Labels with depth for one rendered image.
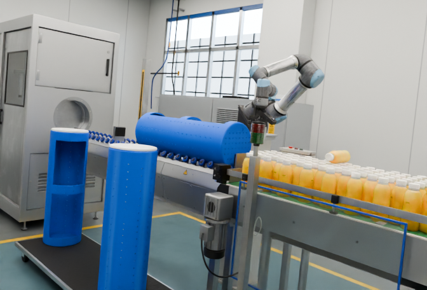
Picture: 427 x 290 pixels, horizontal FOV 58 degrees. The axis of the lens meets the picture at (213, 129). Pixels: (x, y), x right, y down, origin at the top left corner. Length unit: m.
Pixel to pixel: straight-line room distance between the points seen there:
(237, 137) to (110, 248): 0.97
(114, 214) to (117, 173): 0.23
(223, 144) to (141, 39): 6.00
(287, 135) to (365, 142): 1.25
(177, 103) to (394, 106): 2.65
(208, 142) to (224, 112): 2.25
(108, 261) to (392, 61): 3.80
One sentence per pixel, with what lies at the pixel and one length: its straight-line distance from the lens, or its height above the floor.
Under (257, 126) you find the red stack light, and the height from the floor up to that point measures 1.24.
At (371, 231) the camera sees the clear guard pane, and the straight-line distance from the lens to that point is 1.66.
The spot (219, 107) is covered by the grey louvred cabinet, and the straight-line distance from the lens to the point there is 4.60.
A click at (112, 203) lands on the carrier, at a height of 0.72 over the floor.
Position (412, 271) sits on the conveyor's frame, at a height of 0.77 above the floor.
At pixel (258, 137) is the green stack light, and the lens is 1.76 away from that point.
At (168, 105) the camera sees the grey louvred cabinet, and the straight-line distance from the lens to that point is 5.32.
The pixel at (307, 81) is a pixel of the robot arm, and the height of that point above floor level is 1.53.
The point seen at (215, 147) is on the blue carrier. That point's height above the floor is 1.07.
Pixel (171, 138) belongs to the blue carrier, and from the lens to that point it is 2.55.
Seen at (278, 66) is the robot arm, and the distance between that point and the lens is 2.47.
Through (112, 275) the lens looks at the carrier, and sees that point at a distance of 2.40.
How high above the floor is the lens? 1.30
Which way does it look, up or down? 3 degrees down
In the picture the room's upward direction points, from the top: 5 degrees clockwise
